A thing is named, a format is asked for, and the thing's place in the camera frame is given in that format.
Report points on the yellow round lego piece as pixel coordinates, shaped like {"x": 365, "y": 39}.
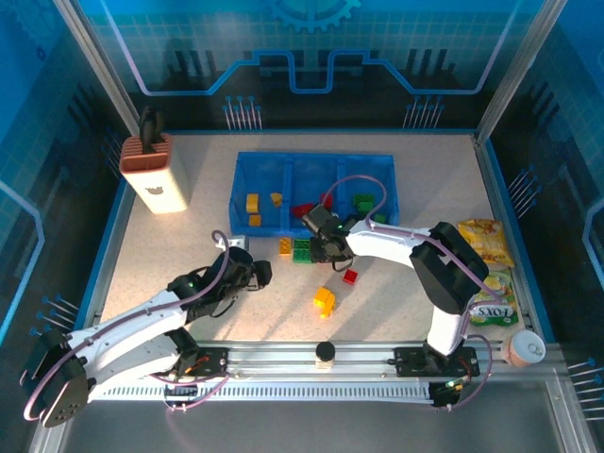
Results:
{"x": 276, "y": 198}

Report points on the aluminium rail frame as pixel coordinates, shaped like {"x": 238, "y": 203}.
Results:
{"x": 264, "y": 351}

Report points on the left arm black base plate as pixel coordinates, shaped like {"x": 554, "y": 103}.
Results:
{"x": 212, "y": 361}

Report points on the yellow snack bag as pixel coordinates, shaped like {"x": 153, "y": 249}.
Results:
{"x": 491, "y": 238}

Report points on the small green lego brick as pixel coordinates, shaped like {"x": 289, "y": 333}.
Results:
{"x": 380, "y": 218}

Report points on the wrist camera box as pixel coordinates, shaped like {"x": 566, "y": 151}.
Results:
{"x": 233, "y": 245}
{"x": 316, "y": 218}

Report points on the yellow lego brick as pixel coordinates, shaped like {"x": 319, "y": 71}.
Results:
{"x": 252, "y": 203}
{"x": 285, "y": 246}
{"x": 255, "y": 220}
{"x": 324, "y": 300}

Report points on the white knife block brown top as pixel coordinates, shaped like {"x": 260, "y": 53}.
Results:
{"x": 160, "y": 189}

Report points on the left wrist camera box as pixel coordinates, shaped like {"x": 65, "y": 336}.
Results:
{"x": 233, "y": 245}

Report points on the large green lego brick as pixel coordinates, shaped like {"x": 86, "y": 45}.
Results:
{"x": 302, "y": 244}

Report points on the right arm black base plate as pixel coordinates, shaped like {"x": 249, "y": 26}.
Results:
{"x": 408, "y": 363}

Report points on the black electronics box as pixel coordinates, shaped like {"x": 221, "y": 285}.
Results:
{"x": 446, "y": 394}

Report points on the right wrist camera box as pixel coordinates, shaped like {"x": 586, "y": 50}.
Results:
{"x": 316, "y": 218}

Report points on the black knob on wooden block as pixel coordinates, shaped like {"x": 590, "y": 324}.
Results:
{"x": 325, "y": 351}

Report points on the blue three-compartment bin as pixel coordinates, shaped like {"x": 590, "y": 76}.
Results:
{"x": 264, "y": 170}

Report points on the long red lego brick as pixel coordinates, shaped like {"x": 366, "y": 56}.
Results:
{"x": 302, "y": 209}

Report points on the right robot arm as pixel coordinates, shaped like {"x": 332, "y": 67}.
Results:
{"x": 391, "y": 245}

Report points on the aluminium enclosure post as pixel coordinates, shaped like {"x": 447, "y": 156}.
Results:
{"x": 517, "y": 68}
{"x": 100, "y": 66}

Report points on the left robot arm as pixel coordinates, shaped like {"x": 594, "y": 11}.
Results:
{"x": 127, "y": 325}

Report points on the green FOXS candy bag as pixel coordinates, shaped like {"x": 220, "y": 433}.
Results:
{"x": 495, "y": 313}

